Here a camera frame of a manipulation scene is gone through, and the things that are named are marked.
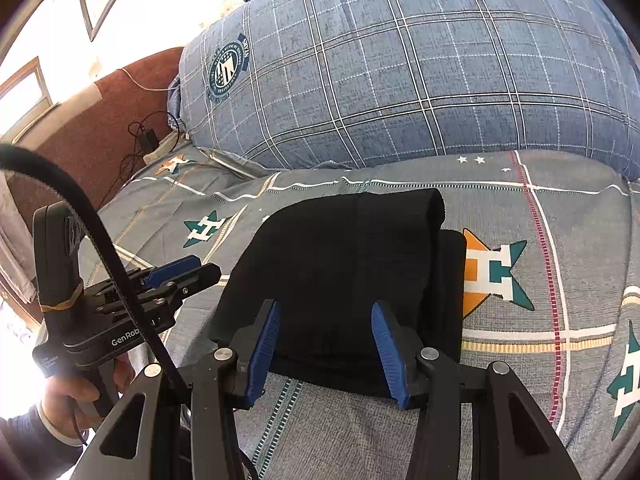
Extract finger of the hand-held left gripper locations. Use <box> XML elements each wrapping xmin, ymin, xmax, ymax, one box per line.
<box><xmin>149</xmin><ymin>261</ymin><xmax>222</xmax><ymax>307</ymax></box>
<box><xmin>139</xmin><ymin>254</ymin><xmax>204</xmax><ymax>287</ymax></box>

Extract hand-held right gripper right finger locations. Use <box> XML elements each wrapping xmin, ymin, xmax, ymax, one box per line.
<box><xmin>370</xmin><ymin>301</ymin><xmax>585</xmax><ymax>480</ymax></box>

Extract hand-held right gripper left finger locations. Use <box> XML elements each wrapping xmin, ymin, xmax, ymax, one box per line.
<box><xmin>75</xmin><ymin>299</ymin><xmax>282</xmax><ymax>480</ymax></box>

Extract black pants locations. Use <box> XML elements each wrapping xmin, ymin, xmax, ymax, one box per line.
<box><xmin>207</xmin><ymin>187</ymin><xmax>468</xmax><ymax>396</ymax></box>

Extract person's left forearm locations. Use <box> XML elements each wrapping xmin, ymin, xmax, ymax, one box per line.
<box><xmin>0</xmin><ymin>402</ymin><xmax>88</xmax><ymax>480</ymax></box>

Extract person's left hand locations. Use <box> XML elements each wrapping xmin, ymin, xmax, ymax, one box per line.
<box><xmin>40</xmin><ymin>355</ymin><xmax>137</xmax><ymax>433</ymax></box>

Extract red-brown headboard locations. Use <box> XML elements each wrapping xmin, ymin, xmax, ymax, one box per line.
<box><xmin>0</xmin><ymin>47</ymin><xmax>186</xmax><ymax>216</ymax></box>

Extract grey star-print bed sheet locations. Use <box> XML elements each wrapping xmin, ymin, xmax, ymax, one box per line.
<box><xmin>80</xmin><ymin>147</ymin><xmax>640</xmax><ymax>480</ymax></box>

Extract blue plaid quilt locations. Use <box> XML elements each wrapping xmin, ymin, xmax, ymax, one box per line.
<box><xmin>167</xmin><ymin>0</ymin><xmax>640</xmax><ymax>181</ymax></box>

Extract black ribbed cable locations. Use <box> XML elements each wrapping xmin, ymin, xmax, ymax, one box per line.
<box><xmin>0</xmin><ymin>143</ymin><xmax>187</xmax><ymax>397</ymax></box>

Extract black charger cable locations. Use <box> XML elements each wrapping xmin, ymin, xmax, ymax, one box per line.
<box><xmin>126</xmin><ymin>111</ymin><xmax>175</xmax><ymax>157</ymax></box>

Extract thin white cable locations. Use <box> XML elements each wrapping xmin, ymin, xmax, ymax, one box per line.
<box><xmin>119</xmin><ymin>66</ymin><xmax>179</xmax><ymax>92</ymax></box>

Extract wooden window frame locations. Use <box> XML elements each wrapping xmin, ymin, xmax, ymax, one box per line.
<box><xmin>0</xmin><ymin>56</ymin><xmax>55</xmax><ymax>137</ymax></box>

